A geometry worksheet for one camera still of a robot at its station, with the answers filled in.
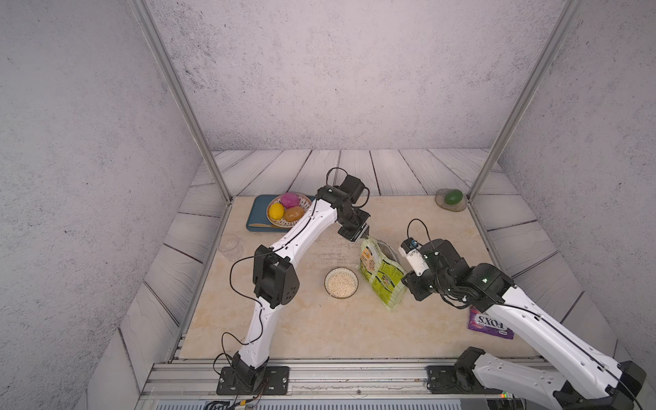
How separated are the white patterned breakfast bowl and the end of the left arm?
181 mm

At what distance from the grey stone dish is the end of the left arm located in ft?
1.81

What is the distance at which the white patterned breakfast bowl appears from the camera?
2.90 feet

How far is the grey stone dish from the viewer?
3.90ft

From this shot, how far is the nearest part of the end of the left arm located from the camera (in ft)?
2.11

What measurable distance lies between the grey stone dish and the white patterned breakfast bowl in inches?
22.5
